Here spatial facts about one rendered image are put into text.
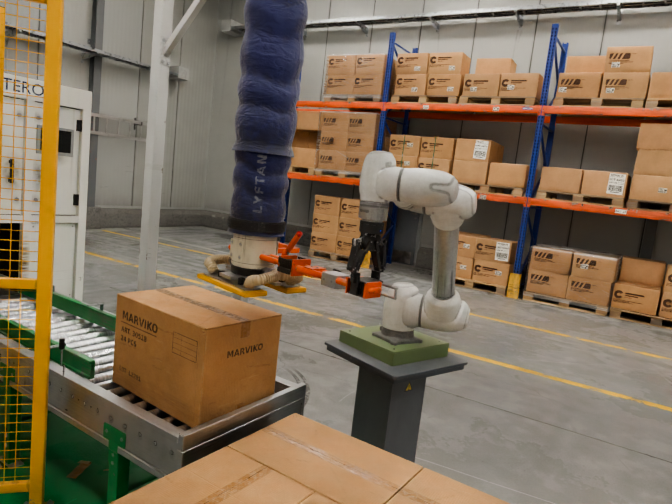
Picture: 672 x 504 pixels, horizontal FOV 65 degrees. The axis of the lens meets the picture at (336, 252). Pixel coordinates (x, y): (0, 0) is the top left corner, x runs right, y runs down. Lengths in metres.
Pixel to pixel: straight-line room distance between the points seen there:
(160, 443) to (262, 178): 1.02
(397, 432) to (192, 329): 1.12
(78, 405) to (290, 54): 1.64
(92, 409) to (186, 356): 0.49
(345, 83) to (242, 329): 8.50
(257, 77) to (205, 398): 1.19
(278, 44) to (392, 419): 1.68
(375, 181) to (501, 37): 9.34
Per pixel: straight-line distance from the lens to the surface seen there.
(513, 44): 10.73
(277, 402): 2.33
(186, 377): 2.13
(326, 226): 10.29
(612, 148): 10.09
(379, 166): 1.58
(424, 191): 1.55
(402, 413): 2.62
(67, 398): 2.56
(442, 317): 2.44
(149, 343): 2.30
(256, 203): 1.97
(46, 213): 2.36
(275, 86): 1.99
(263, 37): 2.02
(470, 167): 9.13
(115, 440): 2.32
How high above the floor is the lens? 1.53
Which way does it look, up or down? 8 degrees down
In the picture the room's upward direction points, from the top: 6 degrees clockwise
